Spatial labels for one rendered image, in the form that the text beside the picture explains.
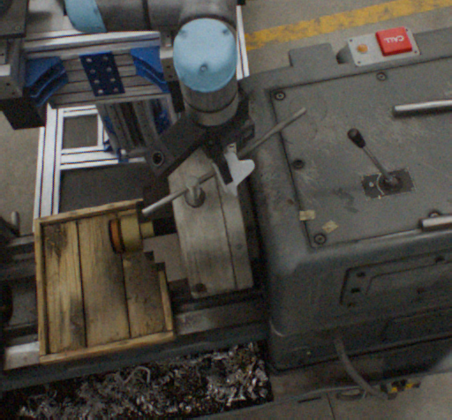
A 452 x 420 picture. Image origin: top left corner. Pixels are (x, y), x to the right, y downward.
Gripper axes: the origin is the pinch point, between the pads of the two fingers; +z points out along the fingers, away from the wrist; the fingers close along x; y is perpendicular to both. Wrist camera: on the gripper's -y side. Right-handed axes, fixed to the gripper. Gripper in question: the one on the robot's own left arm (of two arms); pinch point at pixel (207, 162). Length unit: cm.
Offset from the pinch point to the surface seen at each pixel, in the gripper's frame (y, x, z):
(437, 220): 28.3, -28.2, 5.8
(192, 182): -3.5, -0.1, 4.1
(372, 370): 17, -46, 77
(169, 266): -14.2, -5.8, 23.8
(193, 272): -10.9, -10.5, 19.0
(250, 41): 73, 99, 159
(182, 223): -8.2, -2.9, 13.2
